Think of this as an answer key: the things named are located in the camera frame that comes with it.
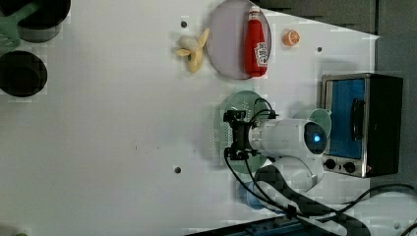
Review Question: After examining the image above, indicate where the green spatula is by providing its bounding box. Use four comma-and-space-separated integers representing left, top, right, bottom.
0, 1, 40, 51

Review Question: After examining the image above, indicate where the black cylinder cup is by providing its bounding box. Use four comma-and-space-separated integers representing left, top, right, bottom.
0, 51, 48, 97

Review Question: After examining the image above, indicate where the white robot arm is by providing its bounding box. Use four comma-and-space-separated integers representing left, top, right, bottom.
223, 109, 416, 236

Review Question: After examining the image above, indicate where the small green bowl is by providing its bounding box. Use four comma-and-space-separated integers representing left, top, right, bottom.
294, 108, 331, 137

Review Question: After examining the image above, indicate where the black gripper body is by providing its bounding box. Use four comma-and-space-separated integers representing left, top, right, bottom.
223, 110, 258, 160

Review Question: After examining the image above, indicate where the peeled banana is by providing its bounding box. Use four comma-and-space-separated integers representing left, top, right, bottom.
175, 28, 210, 73

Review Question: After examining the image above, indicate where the orange half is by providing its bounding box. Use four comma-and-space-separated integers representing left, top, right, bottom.
283, 30, 300, 46

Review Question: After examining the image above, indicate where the black cup with spatula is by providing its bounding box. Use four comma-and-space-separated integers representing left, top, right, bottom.
0, 0, 72, 43

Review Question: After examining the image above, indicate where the grey oval plate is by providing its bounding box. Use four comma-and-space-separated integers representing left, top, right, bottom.
207, 0, 271, 80

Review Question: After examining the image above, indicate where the blue bowl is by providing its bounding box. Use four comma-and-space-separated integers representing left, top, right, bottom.
237, 182, 266, 210

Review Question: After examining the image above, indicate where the red ketchup bottle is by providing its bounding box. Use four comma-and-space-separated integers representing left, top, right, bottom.
244, 5, 268, 77

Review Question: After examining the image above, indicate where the black toaster oven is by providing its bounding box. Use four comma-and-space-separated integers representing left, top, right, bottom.
321, 73, 403, 178

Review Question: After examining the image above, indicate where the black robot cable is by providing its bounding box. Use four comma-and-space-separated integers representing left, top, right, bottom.
223, 97, 417, 224

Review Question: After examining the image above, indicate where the mint green strainer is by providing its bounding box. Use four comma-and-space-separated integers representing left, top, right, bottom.
212, 90, 270, 174

